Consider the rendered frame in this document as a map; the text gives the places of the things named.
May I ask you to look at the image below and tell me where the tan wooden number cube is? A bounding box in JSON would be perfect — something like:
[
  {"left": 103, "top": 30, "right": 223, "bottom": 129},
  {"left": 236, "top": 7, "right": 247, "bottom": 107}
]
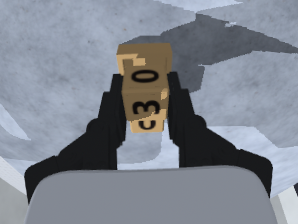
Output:
[
  {"left": 130, "top": 120, "right": 164, "bottom": 133},
  {"left": 122, "top": 65, "right": 169, "bottom": 121}
]

